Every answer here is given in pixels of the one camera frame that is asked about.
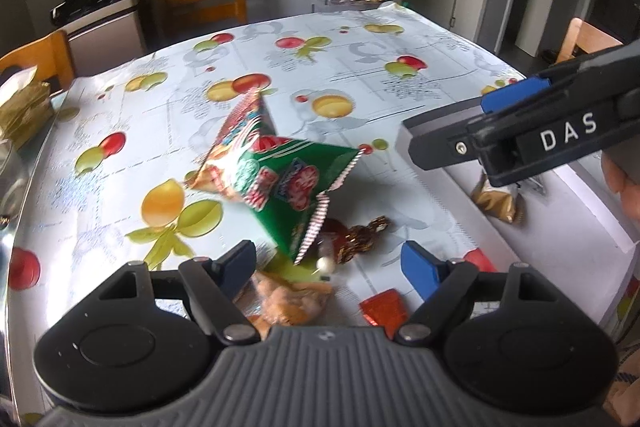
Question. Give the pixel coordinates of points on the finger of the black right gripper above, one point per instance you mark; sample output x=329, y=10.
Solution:
x=438, y=138

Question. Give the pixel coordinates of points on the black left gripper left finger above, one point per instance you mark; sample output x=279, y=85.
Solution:
x=212, y=285

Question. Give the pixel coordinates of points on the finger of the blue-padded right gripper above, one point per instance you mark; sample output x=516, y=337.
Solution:
x=513, y=93

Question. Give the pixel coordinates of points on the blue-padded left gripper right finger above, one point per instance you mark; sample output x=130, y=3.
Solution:
x=445, y=288

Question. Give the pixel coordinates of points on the orange snack bag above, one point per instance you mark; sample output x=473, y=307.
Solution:
x=269, y=300

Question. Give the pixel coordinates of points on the red foil snack stick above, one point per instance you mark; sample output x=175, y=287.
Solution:
x=386, y=309

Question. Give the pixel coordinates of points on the green prawn cracker bag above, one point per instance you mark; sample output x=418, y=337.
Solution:
x=285, y=182

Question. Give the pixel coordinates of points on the person's right hand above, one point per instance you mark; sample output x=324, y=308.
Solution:
x=620, y=184

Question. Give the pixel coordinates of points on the wooden chair right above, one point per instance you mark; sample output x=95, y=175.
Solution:
x=584, y=37

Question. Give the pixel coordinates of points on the gold foil snack packet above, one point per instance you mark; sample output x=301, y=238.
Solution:
x=504, y=203

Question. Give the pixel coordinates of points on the brown foil candy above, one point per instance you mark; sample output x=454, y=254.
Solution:
x=346, y=243

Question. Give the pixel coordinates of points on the white cardboard box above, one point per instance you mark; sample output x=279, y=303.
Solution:
x=575, y=234

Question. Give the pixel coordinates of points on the fruit-patterned tablecloth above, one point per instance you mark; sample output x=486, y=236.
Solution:
x=108, y=183

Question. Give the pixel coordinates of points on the gold tissue pack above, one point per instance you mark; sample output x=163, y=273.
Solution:
x=25, y=106

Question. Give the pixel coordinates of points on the orange wooden chair left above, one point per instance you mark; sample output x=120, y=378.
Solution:
x=52, y=57

